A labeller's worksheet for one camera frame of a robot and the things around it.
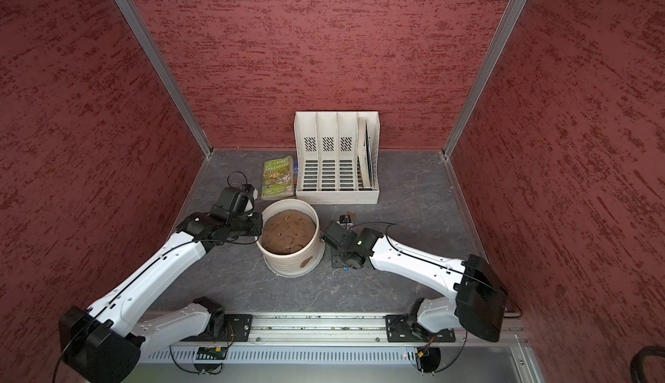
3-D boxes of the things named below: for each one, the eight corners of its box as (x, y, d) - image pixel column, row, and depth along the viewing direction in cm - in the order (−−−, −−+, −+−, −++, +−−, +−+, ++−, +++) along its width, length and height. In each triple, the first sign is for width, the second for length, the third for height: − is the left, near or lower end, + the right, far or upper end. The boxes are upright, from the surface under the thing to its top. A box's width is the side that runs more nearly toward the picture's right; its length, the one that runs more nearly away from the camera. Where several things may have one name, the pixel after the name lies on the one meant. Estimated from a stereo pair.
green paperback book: (263, 203, 104) (260, 196, 100) (266, 166, 117) (263, 158, 113) (294, 200, 105) (293, 193, 101) (293, 163, 118) (292, 156, 114)
